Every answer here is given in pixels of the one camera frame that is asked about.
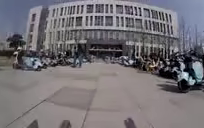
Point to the grey paved plaza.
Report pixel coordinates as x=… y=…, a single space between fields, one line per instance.
x=100 y=86

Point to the robot's own part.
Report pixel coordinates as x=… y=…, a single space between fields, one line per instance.
x=65 y=124
x=130 y=123

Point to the dark green tree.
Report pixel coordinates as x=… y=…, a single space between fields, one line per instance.
x=16 y=40

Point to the row of bare trees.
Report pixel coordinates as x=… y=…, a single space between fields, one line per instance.
x=190 y=38

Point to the row of parked scooters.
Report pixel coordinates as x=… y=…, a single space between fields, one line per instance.
x=186 y=73

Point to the large white curved building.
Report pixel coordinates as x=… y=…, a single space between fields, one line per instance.
x=106 y=25

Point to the person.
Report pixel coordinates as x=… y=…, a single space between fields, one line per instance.
x=78 y=55
x=18 y=56

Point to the low wall with hedge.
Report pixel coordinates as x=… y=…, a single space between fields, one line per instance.
x=0 y=57

